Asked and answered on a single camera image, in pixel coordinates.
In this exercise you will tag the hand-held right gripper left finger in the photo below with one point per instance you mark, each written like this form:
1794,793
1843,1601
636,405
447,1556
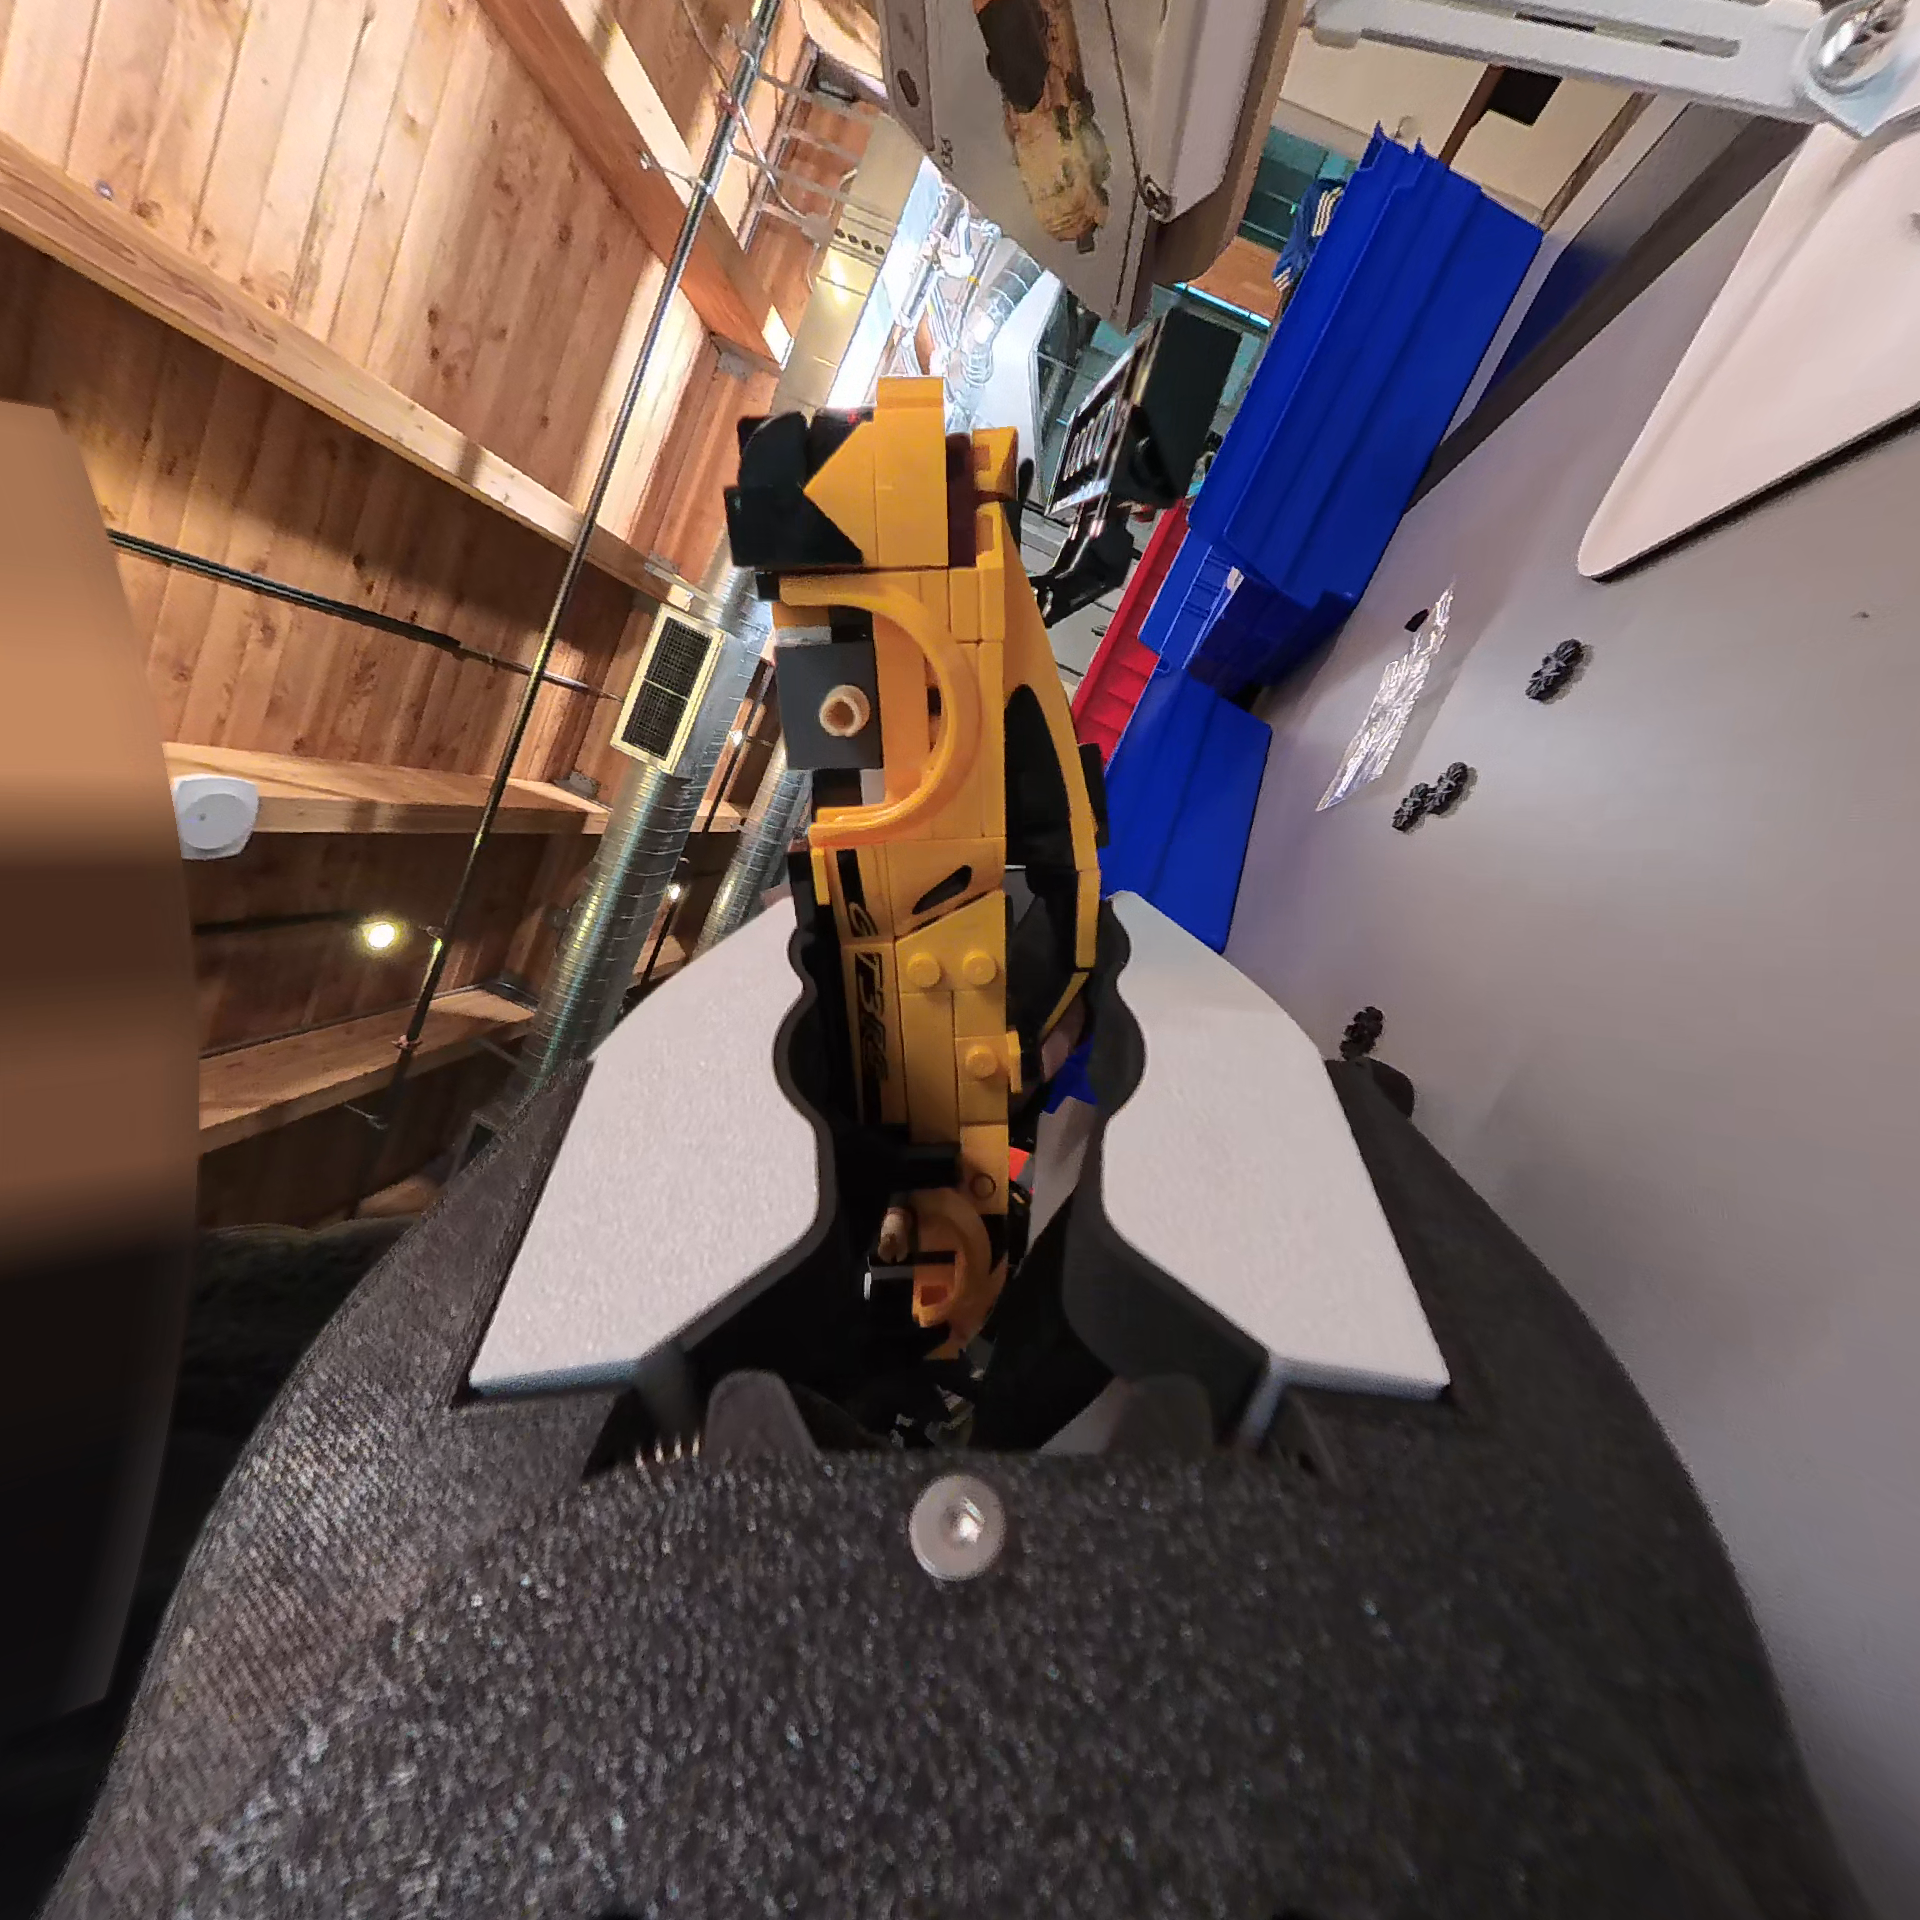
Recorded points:
675,1184

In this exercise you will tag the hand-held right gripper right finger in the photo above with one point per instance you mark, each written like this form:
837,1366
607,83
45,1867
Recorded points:
1261,1200

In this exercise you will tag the yellow lego car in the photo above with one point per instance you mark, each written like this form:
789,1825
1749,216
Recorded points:
961,902

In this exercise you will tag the clear plastic parts bag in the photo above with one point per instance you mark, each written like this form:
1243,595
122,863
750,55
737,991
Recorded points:
1389,705

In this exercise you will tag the black rim inserts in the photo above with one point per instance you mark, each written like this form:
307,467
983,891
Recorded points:
1557,670

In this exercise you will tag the lego instruction booklet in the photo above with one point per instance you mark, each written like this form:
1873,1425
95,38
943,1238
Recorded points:
1050,135

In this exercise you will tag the red plastic bin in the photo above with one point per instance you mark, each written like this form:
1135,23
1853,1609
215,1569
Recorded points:
1126,662

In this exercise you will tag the white ceiling sensor box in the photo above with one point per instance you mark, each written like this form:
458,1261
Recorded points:
218,814

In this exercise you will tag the white metal book stand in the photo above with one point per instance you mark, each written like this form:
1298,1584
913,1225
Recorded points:
1756,376

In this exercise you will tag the silver ventilation duct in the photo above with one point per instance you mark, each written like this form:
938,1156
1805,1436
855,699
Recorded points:
630,902

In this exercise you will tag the white duct vent grille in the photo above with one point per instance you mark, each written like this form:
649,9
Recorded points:
668,681

